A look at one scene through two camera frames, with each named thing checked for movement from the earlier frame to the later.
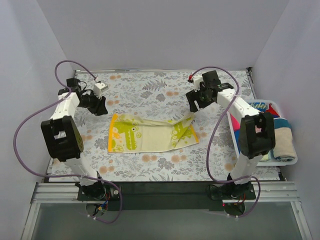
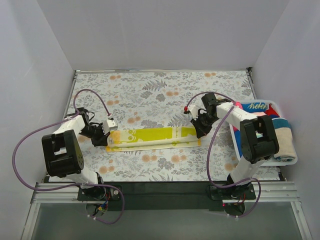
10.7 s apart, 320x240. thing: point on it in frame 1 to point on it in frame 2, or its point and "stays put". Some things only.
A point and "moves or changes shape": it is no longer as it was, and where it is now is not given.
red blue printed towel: x=263 y=106 stays put
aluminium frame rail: x=54 y=193 stays put
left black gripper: x=96 y=106 to x=100 y=137
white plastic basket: x=264 y=163 stays put
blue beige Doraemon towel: x=284 y=150 stays put
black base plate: x=166 y=196 stays put
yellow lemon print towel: x=128 y=134 moves or changes shape
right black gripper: x=194 y=97 to x=200 y=124
